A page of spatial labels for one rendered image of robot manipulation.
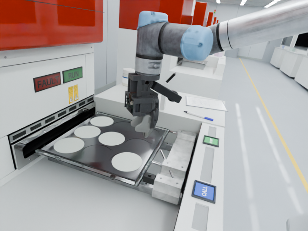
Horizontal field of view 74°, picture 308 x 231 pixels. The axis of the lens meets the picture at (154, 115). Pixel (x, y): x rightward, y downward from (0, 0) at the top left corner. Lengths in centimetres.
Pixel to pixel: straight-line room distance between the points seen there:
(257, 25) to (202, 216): 45
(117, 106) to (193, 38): 61
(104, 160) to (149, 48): 38
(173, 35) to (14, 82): 47
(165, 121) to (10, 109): 58
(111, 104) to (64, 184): 44
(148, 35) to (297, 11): 32
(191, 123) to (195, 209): 47
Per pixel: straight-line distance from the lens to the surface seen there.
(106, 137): 81
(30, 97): 76
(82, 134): 84
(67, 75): 86
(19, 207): 72
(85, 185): 73
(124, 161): 69
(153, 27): 53
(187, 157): 79
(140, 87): 57
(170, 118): 91
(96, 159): 70
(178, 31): 50
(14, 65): 71
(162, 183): 62
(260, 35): 57
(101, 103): 103
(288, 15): 56
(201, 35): 48
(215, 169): 63
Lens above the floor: 132
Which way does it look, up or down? 24 degrees down
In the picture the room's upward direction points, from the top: 7 degrees clockwise
